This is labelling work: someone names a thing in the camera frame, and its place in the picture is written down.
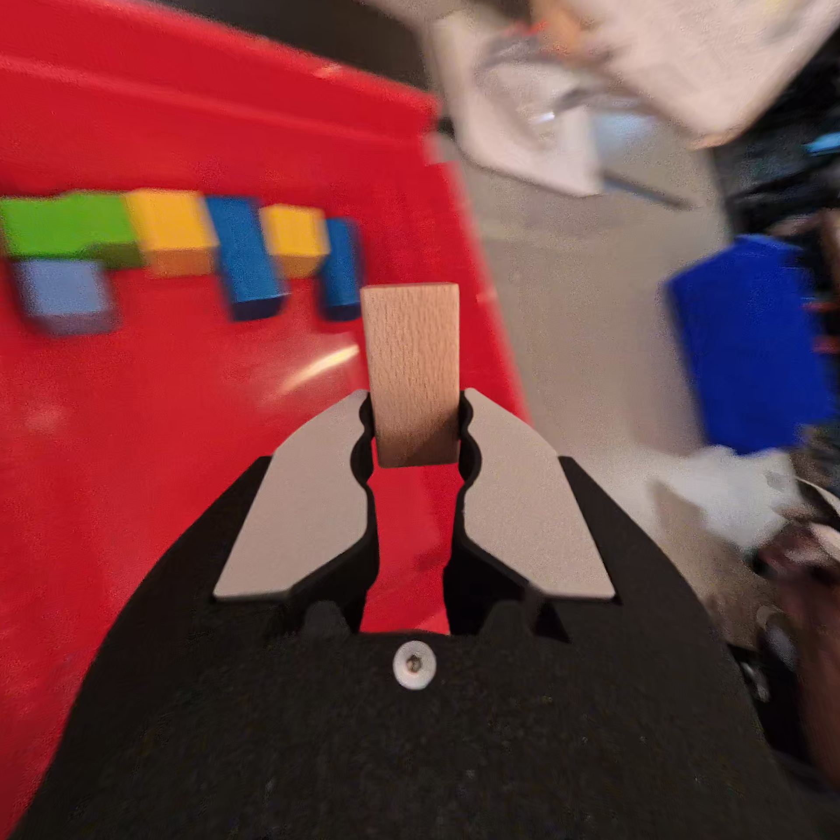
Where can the light blue wooden cube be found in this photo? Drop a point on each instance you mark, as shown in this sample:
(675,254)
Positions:
(59,295)

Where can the blue plastic bin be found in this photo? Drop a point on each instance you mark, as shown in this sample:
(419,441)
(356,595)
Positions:
(748,341)

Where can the natural wooden block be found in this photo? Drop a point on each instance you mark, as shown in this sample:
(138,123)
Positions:
(412,374)

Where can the blue wooden block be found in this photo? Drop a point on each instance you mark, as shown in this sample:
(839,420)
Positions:
(343,269)
(246,263)

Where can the yellow wooden block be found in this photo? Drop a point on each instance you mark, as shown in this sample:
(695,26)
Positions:
(171,234)
(294,239)

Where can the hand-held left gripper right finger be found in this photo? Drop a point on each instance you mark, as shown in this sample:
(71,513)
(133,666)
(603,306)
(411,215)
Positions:
(538,512)

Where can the red plastic bin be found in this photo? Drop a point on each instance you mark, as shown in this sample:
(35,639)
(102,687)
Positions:
(197,420)

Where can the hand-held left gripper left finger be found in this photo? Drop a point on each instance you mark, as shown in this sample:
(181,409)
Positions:
(295,512)

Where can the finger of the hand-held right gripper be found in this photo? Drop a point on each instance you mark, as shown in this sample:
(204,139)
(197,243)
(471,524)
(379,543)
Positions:
(722,496)

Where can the long green wooden block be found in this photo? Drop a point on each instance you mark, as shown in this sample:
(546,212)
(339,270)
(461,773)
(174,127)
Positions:
(66,226)

